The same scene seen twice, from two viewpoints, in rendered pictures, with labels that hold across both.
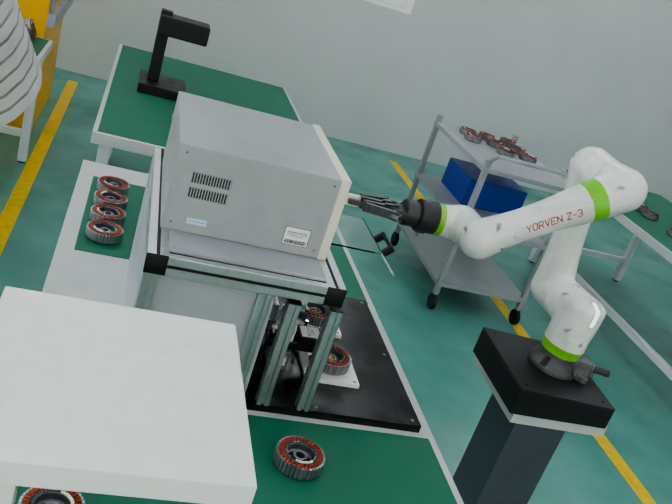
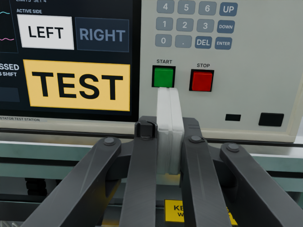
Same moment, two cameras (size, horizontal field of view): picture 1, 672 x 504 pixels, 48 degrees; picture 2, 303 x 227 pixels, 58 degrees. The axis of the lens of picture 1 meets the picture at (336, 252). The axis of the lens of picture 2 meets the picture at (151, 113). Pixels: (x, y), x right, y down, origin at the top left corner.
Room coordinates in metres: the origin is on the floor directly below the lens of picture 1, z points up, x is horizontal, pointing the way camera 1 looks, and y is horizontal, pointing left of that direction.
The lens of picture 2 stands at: (2.00, -0.14, 1.26)
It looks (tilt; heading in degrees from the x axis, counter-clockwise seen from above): 25 degrees down; 109
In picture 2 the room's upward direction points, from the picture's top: 3 degrees clockwise
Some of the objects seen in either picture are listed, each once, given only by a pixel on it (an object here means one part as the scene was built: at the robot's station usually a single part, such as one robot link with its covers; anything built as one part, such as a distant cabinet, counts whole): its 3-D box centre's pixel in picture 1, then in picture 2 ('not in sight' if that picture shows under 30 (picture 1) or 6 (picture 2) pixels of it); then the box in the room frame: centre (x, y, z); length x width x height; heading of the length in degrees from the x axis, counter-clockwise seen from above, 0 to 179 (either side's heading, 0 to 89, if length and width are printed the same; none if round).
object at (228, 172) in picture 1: (248, 170); (118, 16); (1.80, 0.27, 1.22); 0.44 x 0.39 x 0.20; 19
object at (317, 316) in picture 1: (315, 312); not in sight; (2.00, 0.00, 0.80); 0.11 x 0.11 x 0.04
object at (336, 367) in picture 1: (330, 358); not in sight; (1.77, -0.08, 0.80); 0.11 x 0.11 x 0.04
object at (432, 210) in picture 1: (424, 217); not in sight; (2.03, -0.20, 1.18); 0.09 x 0.06 x 0.12; 18
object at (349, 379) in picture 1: (327, 366); not in sight; (1.77, -0.08, 0.78); 0.15 x 0.15 x 0.01; 19
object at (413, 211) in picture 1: (400, 210); not in sight; (2.01, -0.13, 1.18); 0.09 x 0.08 x 0.07; 108
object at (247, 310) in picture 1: (191, 343); not in sight; (1.45, 0.24, 0.91); 0.28 x 0.03 x 0.32; 109
